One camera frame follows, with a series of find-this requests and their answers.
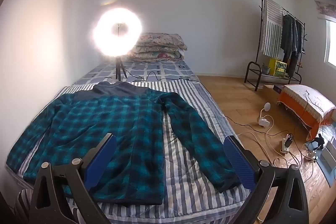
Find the white ring light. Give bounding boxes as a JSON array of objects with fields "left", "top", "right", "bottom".
[{"left": 92, "top": 7, "right": 143, "bottom": 58}]

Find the white cushion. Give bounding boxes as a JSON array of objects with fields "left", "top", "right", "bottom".
[{"left": 283, "top": 84, "right": 336, "bottom": 122}]

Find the floral window valance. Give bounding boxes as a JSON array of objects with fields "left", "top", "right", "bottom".
[{"left": 314, "top": 0, "right": 336, "bottom": 17}]

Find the dark green hanging jacket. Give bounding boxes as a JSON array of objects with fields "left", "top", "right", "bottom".
[{"left": 280, "top": 15, "right": 294, "bottom": 62}]

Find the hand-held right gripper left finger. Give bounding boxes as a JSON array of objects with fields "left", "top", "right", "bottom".
[{"left": 28, "top": 133, "right": 117, "bottom": 224}]

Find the black tripod stand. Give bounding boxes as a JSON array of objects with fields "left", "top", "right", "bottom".
[{"left": 114, "top": 23, "right": 128, "bottom": 81}]

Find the grey white striped towel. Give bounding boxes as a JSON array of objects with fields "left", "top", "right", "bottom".
[{"left": 261, "top": 0, "right": 284, "bottom": 58}]

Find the floral pillow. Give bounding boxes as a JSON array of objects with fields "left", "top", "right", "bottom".
[{"left": 136, "top": 33, "right": 188, "bottom": 51}]

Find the black electronic device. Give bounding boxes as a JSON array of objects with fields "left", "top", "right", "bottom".
[{"left": 307, "top": 133, "right": 326, "bottom": 159}]

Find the folded floral quilt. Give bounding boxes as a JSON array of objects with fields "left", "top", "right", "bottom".
[{"left": 127, "top": 48, "right": 185, "bottom": 62}]

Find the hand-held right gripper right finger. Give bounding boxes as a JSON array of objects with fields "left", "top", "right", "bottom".
[{"left": 223, "top": 135, "right": 310, "bottom": 224}]

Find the blue white striped quilt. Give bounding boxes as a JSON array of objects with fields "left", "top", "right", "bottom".
[{"left": 5, "top": 80, "right": 252, "bottom": 224}]

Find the black ring light cable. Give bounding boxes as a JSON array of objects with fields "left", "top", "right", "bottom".
[{"left": 123, "top": 70, "right": 202, "bottom": 83}]

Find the window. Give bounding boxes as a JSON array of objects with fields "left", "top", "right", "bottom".
[{"left": 324, "top": 18, "right": 336, "bottom": 67}]

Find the yellow plastic crate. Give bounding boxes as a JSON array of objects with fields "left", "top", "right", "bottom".
[{"left": 268, "top": 58, "right": 288, "bottom": 77}]

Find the white power strip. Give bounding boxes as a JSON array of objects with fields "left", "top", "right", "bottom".
[{"left": 280, "top": 135, "right": 289, "bottom": 154}]

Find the blue checked bed sheet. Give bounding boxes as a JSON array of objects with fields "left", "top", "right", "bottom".
[{"left": 72, "top": 59, "right": 201, "bottom": 86}]

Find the teal plaid fleece jacket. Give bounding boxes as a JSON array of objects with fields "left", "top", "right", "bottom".
[{"left": 6, "top": 81, "right": 242, "bottom": 206}]

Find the blue denim hanging garment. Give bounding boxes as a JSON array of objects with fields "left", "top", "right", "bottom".
[{"left": 291, "top": 19, "right": 305, "bottom": 77}]

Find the brown cardboard box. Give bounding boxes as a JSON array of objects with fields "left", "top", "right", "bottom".
[{"left": 262, "top": 84, "right": 285, "bottom": 106}]

